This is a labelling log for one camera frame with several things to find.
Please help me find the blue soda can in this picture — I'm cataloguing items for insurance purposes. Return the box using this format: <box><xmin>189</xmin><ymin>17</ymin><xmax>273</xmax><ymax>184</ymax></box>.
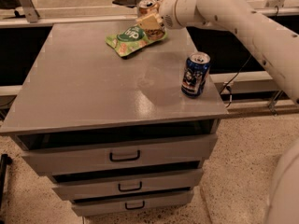
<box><xmin>181</xmin><ymin>51</ymin><xmax>210</xmax><ymax>97</ymax></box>

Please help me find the grey drawer cabinet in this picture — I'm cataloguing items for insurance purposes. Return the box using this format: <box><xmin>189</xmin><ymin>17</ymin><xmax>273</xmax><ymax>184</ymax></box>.
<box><xmin>1</xmin><ymin>21</ymin><xmax>226</xmax><ymax>205</ymax></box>

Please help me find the middle grey drawer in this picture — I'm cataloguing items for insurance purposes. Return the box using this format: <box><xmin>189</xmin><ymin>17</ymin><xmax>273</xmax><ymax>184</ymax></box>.
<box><xmin>52</xmin><ymin>169</ymin><xmax>203</xmax><ymax>201</ymax></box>

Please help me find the green rice chip bag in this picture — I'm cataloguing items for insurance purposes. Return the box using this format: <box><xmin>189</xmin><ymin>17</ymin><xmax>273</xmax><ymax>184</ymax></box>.
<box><xmin>105</xmin><ymin>24</ymin><xmax>166</xmax><ymax>58</ymax></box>

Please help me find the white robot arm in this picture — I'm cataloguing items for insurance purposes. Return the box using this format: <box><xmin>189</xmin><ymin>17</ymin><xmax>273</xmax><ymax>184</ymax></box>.
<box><xmin>136</xmin><ymin>0</ymin><xmax>299</xmax><ymax>224</ymax></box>

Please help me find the grey metal railing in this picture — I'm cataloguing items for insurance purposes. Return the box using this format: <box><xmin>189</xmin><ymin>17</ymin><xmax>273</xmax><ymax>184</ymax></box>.
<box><xmin>0</xmin><ymin>0</ymin><xmax>299</xmax><ymax>28</ymax></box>

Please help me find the bottom grey drawer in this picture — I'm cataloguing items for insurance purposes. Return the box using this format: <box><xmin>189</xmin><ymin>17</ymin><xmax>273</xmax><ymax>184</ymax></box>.
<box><xmin>72</xmin><ymin>189</ymin><xmax>193</xmax><ymax>217</ymax></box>

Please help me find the top grey drawer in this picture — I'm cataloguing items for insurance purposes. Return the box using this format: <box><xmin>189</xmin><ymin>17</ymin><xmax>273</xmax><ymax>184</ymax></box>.
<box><xmin>22</xmin><ymin>133</ymin><xmax>217</xmax><ymax>175</ymax></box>

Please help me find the grey drawer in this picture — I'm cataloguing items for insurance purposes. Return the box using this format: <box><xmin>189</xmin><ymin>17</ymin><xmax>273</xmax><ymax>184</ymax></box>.
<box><xmin>22</xmin><ymin>133</ymin><xmax>217</xmax><ymax>175</ymax></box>
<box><xmin>52</xmin><ymin>169</ymin><xmax>203</xmax><ymax>201</ymax></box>
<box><xmin>72</xmin><ymin>189</ymin><xmax>193</xmax><ymax>217</ymax></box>

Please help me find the black cable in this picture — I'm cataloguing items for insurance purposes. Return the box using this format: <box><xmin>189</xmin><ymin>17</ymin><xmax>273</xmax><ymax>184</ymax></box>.
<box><xmin>219</xmin><ymin>5</ymin><xmax>280</xmax><ymax>108</ymax></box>

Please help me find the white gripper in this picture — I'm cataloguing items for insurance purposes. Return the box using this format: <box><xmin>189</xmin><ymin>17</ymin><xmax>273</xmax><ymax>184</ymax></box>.
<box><xmin>136</xmin><ymin>0</ymin><xmax>186</xmax><ymax>30</ymax></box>

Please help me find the orange soda can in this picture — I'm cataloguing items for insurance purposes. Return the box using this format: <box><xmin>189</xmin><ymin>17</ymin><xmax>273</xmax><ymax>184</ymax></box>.
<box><xmin>137</xmin><ymin>0</ymin><xmax>166</xmax><ymax>41</ymax></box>

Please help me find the black object at left edge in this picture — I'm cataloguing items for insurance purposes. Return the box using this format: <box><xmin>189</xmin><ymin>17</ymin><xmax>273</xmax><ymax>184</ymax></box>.
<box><xmin>0</xmin><ymin>154</ymin><xmax>12</xmax><ymax>208</ymax></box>

